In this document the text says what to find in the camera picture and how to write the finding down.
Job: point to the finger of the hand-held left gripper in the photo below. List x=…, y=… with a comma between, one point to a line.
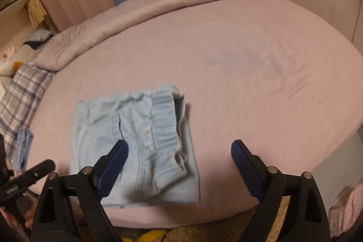
x=35, y=174

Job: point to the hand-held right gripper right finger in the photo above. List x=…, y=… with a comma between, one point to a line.
x=244, y=166

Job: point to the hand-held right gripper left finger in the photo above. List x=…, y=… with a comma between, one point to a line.
x=113, y=163

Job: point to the light blue pants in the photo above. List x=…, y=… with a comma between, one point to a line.
x=136, y=123

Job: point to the small blue denim cloth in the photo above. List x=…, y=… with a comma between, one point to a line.
x=24, y=145

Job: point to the bed with pink sheet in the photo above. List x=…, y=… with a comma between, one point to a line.
x=227, y=103

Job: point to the plaid pillow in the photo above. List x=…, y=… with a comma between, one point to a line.
x=22, y=89

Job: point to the pink cloth bundle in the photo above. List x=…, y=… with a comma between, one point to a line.
x=344, y=210

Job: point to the white plush toy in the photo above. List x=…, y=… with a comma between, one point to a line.
x=5, y=67

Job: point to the dark patterned cloth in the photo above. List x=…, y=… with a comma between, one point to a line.
x=38, y=38

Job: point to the pink folded blanket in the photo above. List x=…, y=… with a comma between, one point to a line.
x=141, y=12

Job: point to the yellow hanging towel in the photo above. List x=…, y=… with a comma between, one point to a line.
x=37, y=11

